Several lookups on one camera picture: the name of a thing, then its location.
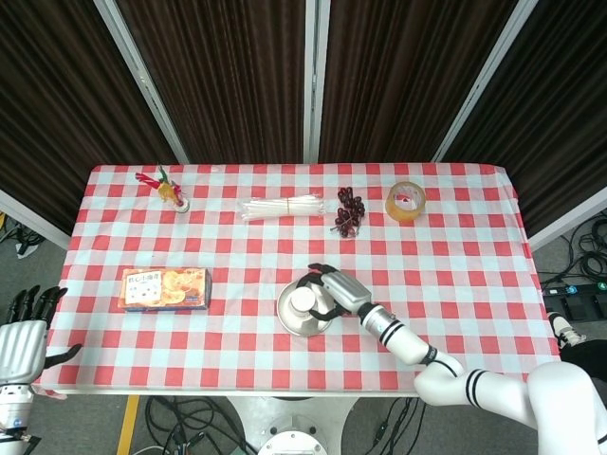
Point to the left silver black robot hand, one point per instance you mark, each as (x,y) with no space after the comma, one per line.
(21,348)

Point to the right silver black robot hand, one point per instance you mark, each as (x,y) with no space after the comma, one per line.
(343,291)

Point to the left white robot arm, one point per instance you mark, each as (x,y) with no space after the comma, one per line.
(12,412)

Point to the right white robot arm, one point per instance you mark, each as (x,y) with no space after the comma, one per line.
(474,384)

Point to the round steel plate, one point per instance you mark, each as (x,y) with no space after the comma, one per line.
(296,324)

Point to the dark red grape bunch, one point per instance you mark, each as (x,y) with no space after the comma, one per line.
(350,211)

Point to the bundle of white straws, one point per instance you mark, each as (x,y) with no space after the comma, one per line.
(282,208)

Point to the yellowish clear tape roll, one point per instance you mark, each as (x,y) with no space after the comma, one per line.
(405,208)

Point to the red white checked tablecloth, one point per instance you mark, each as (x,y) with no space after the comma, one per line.
(237,360)

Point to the yellow floor tape strip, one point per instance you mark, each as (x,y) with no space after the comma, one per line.
(127,426)

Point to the orange blue cookie box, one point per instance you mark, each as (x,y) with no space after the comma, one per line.
(163,289)

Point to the colourful feather shuttlecock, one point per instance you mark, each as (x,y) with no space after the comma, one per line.
(166,189)

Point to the white black sneaker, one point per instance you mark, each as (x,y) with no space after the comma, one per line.
(566,329)

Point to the dark brown partition panel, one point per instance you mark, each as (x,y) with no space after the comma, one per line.
(227,71)
(403,71)
(47,95)
(559,118)

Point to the black power strip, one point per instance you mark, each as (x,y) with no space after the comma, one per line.
(576,289)

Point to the white partition frame post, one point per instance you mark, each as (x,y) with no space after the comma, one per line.
(142,80)
(28,215)
(483,80)
(569,218)
(315,80)

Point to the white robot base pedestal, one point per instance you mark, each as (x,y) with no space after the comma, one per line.
(289,422)

